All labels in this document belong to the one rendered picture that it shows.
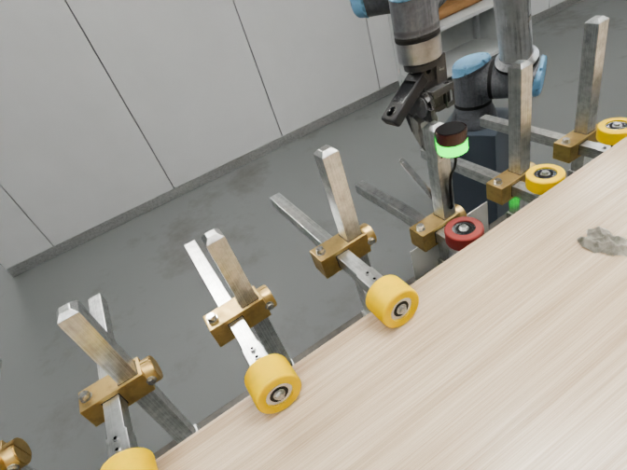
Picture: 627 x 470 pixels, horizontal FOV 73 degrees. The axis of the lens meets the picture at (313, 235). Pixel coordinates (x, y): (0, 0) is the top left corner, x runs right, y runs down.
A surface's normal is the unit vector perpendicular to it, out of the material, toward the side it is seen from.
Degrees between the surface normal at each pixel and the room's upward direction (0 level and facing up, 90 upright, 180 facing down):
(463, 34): 90
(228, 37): 90
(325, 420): 0
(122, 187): 90
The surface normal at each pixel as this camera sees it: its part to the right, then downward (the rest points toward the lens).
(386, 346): -0.28, -0.76
